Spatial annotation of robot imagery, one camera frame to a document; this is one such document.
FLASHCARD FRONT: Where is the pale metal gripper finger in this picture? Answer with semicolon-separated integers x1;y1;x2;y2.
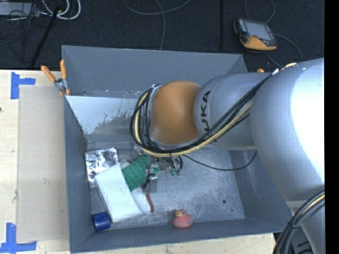
147;175;159;194

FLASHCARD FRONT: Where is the red-brown thin stick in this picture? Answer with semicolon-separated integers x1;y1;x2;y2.
144;191;155;214

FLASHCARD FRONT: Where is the green studded flat block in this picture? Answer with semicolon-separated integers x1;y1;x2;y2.
121;154;162;193

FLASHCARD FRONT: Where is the white folded cloth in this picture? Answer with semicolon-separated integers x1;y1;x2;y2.
94;162;145;224

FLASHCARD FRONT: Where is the grey metal bin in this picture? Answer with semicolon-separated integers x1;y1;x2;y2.
61;45;293;253

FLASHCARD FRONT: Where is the red toy duck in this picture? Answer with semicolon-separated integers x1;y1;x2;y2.
172;208;193;229

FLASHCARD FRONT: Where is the silver foil packet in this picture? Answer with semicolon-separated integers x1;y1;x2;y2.
84;147;119;188

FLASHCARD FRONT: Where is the brown cardboard board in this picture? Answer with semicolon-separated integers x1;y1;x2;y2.
16;85;70;244

